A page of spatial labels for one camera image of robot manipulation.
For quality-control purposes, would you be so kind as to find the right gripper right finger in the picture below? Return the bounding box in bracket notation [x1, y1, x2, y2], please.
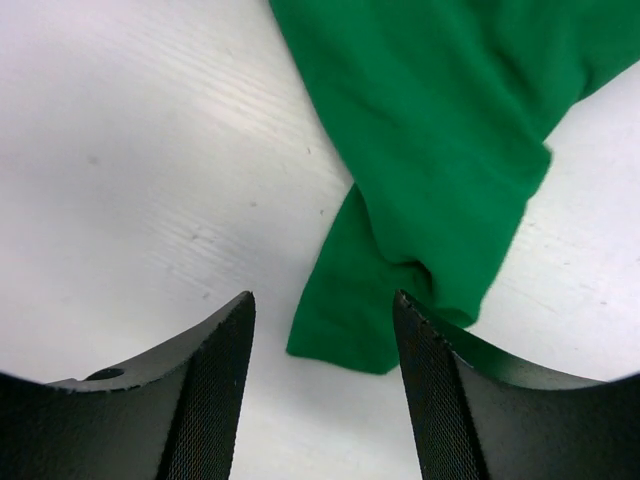
[393, 291, 639, 479]

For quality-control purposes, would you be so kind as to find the green t shirt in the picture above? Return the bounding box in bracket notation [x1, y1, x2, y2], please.
[271, 1, 639, 374]

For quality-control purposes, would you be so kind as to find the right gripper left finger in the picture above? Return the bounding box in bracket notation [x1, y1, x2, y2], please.
[1, 292, 256, 479]

